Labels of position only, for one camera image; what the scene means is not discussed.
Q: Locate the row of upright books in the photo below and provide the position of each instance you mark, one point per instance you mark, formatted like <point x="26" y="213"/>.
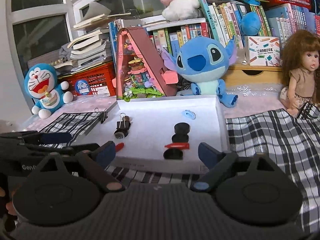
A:
<point x="225" y="20"/>

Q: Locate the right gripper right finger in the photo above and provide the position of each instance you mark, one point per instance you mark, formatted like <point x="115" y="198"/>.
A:
<point x="219" y="165"/>

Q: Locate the Doraemon plush toy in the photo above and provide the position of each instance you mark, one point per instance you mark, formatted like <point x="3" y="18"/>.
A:
<point x="41" y="84"/>

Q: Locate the pink triangular diorama house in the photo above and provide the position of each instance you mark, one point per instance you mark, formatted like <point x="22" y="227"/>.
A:
<point x="140" y="70"/>

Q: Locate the black clip on cloth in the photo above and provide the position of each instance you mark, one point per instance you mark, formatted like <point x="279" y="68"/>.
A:
<point x="101" y="114"/>

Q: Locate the brown haired doll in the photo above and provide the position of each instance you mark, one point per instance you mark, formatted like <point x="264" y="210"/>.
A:
<point x="300" y="69"/>

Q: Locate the light blue plastic clip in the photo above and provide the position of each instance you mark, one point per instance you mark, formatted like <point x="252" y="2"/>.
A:
<point x="189" y="114"/>

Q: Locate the red plastic crate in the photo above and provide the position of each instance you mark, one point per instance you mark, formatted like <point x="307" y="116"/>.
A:
<point x="92" y="81"/>

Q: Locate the black white plaid cloth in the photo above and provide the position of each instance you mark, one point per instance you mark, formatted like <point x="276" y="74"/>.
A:
<point x="292" y="143"/>

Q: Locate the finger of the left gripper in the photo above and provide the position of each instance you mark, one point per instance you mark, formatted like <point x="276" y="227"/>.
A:
<point x="11" y="140"/>

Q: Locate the Stitch plush toy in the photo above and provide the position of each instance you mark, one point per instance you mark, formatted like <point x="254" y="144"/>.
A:
<point x="204" y="61"/>

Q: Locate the small red clip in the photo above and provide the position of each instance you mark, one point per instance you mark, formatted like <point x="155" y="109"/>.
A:
<point x="119" y="146"/>

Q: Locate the white label printer box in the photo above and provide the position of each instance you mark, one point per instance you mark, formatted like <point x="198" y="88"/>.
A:
<point x="262" y="51"/>

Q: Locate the black binder clip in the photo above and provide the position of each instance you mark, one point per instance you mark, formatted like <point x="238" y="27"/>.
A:
<point x="123" y="126"/>

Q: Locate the black round cap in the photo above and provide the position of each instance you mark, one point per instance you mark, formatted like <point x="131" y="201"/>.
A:
<point x="181" y="138"/>
<point x="173" y="154"/>
<point x="182" y="128"/>

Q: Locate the wooden drawer box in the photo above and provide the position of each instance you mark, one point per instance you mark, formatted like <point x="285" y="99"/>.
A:
<point x="243" y="74"/>

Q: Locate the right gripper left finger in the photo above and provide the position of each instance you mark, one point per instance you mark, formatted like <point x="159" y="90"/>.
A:
<point x="94" y="159"/>

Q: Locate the white cardboard box lid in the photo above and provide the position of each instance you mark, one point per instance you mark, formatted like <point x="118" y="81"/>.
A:
<point x="160" y="132"/>

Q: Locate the stack of books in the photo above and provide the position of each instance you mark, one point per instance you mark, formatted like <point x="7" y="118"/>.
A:
<point x="91" y="48"/>

